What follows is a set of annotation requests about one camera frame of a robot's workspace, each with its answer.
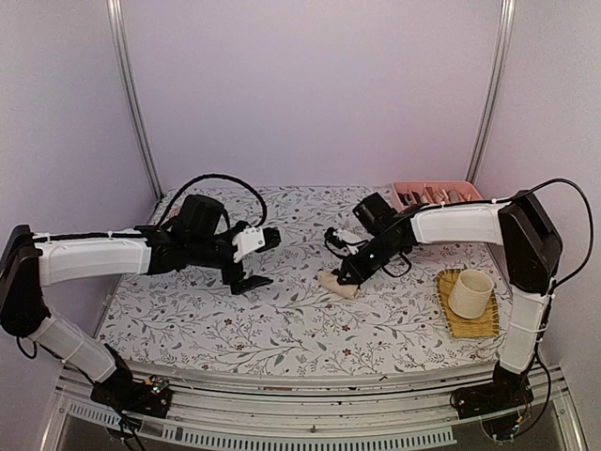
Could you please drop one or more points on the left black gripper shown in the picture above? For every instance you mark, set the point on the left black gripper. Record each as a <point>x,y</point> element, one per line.
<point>232,278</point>

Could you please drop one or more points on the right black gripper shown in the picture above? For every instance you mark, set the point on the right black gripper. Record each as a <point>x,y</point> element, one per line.
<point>361,272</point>

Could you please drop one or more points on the beige underwear black trim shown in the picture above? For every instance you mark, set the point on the beige underwear black trim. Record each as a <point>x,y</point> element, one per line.
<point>328,280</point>

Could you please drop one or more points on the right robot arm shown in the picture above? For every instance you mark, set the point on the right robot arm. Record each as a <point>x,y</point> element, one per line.
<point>520,225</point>

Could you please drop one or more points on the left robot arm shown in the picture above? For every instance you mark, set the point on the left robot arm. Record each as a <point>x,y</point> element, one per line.
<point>199,234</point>

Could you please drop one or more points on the red patterned rolled underwear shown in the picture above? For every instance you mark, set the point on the red patterned rolled underwear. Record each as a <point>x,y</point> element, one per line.
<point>173,212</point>

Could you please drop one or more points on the pink divided organizer tray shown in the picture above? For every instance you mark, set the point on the pink divided organizer tray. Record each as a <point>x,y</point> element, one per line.
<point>409,193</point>

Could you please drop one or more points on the floral table cloth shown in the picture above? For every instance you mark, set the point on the floral table cloth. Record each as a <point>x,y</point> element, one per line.
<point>295,327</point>

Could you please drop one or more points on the cream ribbed cup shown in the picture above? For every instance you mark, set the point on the cream ribbed cup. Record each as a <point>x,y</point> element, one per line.
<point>470,294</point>

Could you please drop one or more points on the yellow woven mat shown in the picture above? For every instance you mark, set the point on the yellow woven mat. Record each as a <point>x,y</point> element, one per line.
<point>488,325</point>

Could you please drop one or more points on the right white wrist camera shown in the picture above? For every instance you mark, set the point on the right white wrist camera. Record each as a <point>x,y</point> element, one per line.
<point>341,238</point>

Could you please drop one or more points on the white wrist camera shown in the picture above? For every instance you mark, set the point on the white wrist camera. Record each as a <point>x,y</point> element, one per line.
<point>255,239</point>
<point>341,238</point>

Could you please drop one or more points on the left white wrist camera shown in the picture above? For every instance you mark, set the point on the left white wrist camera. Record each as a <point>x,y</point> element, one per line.
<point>255,239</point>

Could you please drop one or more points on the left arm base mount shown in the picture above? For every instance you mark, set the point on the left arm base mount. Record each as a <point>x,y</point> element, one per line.
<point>150,397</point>

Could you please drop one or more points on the front aluminium rail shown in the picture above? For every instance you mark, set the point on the front aluminium rail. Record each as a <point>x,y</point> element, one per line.
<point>404,411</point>

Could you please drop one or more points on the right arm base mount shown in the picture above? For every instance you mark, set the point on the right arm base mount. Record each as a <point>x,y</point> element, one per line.
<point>507,390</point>

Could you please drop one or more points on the right aluminium frame post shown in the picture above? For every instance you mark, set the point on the right aluminium frame post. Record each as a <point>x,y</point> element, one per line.
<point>500,55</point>

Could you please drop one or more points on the aluminium frame post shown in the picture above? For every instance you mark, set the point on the aluminium frame post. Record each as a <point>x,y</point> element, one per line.
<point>500,55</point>
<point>123,60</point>

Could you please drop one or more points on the left aluminium frame post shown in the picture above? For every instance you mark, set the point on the left aluminium frame post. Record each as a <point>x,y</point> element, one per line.
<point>123,60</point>

